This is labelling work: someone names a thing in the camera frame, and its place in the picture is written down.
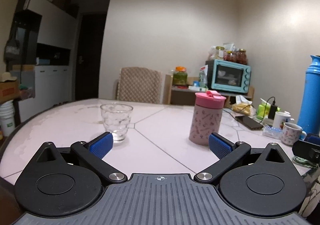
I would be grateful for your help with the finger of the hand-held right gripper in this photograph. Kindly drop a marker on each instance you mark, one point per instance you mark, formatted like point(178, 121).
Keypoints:
point(313, 138)
point(303, 150)

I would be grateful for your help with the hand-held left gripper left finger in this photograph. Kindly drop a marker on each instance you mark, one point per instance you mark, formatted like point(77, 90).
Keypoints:
point(101, 144)

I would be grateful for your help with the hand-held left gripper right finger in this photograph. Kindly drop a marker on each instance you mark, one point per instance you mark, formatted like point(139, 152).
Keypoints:
point(220, 145)

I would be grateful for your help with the pink printed bottle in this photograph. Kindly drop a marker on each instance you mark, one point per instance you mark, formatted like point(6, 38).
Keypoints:
point(205, 125)

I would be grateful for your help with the clear glass cup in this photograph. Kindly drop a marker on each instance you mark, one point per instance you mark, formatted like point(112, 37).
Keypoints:
point(116, 120)

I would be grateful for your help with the pink bottle cap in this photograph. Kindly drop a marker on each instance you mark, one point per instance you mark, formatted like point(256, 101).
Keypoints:
point(210, 101)

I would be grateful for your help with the green crochet coaster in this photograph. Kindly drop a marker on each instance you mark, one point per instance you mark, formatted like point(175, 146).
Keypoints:
point(301, 162)

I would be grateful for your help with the printed mug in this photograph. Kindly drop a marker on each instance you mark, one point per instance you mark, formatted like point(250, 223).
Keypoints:
point(290, 135)

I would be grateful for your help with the blue plastic packet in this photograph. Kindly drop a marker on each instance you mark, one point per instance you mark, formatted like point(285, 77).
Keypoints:
point(271, 132)

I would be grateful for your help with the black power bank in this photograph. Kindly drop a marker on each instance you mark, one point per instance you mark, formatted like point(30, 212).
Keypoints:
point(250, 123)

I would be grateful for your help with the white mug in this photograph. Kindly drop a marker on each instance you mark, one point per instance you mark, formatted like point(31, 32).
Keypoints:
point(280, 120)

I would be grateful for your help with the blue thermos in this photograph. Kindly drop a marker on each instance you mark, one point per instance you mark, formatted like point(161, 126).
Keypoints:
point(311, 95)

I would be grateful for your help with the yellow snack bag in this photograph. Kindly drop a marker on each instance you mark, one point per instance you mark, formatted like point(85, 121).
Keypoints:
point(241, 107)

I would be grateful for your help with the black charger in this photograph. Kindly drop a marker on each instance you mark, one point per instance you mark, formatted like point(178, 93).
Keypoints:
point(273, 112)

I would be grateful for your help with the green tissue pack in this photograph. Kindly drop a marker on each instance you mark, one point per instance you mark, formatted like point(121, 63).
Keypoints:
point(262, 109)

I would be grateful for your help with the small white blue boxes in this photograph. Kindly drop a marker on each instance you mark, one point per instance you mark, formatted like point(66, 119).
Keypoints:
point(197, 86)

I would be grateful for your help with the wooden shelf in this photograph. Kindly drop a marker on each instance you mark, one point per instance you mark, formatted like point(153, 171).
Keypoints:
point(180, 96)

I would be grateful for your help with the beige padded chair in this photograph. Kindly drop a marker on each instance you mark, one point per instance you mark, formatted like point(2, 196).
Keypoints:
point(140, 85)

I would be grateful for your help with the teal toaster oven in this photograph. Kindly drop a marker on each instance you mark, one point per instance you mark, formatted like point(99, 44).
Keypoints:
point(230, 75)

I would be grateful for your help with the white printed carton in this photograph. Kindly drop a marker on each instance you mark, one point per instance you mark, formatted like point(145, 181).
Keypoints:
point(203, 75)

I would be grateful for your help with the green jar with orange lid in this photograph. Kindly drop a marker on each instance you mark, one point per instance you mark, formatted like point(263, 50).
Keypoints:
point(180, 77)

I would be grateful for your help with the dark door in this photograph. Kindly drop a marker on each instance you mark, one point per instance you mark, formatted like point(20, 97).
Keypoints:
point(88, 60)

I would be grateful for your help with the red-filled glass jar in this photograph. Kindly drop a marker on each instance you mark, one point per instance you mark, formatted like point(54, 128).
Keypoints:
point(230, 57)
point(242, 57)

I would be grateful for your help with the glass jar with yellow lid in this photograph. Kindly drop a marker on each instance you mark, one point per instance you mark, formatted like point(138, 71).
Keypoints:
point(219, 53)

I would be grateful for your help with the blue box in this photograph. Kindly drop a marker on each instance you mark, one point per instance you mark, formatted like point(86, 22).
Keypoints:
point(43, 62)

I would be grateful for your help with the cardboard box with red print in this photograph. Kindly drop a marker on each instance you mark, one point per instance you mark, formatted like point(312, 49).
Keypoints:
point(8, 91)

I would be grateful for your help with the white cabinet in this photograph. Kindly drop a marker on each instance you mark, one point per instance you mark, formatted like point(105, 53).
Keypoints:
point(55, 40)

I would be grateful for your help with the straw hat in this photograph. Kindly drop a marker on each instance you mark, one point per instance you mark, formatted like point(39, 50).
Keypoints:
point(7, 77)

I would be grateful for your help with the grey hanging bag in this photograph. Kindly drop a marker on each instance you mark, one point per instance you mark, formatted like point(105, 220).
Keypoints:
point(11, 50)

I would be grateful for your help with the dark tall cabinet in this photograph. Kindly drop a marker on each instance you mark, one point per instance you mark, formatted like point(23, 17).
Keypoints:
point(26, 37)

